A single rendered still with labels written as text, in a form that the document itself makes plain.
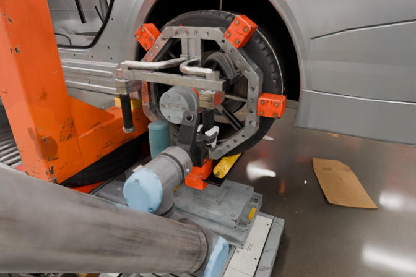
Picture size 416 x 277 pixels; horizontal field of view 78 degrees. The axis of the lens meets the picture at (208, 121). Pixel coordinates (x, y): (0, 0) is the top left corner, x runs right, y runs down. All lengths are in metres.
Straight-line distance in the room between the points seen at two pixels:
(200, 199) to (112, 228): 1.15
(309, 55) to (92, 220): 0.87
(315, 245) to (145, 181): 1.25
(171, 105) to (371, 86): 0.69
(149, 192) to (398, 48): 0.85
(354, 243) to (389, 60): 1.07
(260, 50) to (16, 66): 0.83
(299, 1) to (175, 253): 0.85
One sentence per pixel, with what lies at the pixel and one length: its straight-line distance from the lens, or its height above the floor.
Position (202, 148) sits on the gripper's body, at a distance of 0.74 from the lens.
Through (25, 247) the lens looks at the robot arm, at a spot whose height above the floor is 0.99.
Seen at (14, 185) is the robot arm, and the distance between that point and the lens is 0.28.
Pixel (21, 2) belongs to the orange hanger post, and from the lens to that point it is 1.08.
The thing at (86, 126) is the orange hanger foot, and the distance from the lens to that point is 1.27.
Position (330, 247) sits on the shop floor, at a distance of 1.68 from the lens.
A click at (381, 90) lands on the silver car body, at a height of 0.93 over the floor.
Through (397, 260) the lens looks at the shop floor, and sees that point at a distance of 1.78.
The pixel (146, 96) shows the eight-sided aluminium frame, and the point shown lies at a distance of 1.20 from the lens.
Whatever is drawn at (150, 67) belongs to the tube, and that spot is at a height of 1.00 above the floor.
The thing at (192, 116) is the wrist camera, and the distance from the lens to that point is 0.71.
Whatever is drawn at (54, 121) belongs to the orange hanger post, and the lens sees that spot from 1.15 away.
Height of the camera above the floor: 1.17
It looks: 23 degrees down
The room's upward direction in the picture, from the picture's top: straight up
